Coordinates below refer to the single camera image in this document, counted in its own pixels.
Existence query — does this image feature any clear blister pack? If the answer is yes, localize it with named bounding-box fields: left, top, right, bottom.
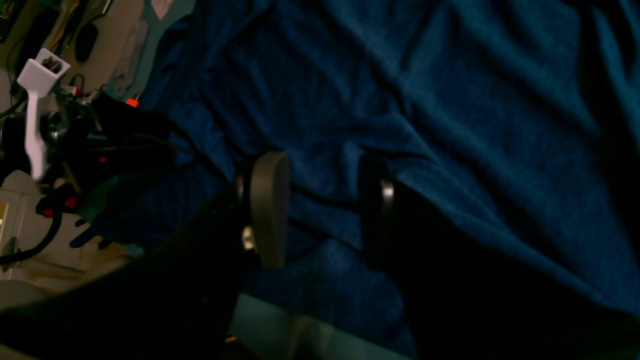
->
left=113, top=19, right=150, bottom=96

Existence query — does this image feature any dark blue t-shirt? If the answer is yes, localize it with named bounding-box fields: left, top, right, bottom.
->
left=90, top=0, right=640, bottom=358

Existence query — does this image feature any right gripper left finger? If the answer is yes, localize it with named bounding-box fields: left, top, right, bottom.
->
left=1, top=152, right=290, bottom=360

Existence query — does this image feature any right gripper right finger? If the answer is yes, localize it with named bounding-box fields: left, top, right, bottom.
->
left=358, top=155, right=639, bottom=360

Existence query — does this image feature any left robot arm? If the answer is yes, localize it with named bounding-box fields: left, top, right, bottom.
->
left=1, top=89, right=176, bottom=265

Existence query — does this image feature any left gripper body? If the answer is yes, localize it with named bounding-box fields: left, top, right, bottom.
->
left=60, top=92, right=176, bottom=181

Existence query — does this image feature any light blue table cloth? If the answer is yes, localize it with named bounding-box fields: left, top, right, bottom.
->
left=110, top=0, right=418, bottom=360

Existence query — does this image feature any black computer mouse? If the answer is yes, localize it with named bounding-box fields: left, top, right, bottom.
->
left=74, top=22, right=99, bottom=63

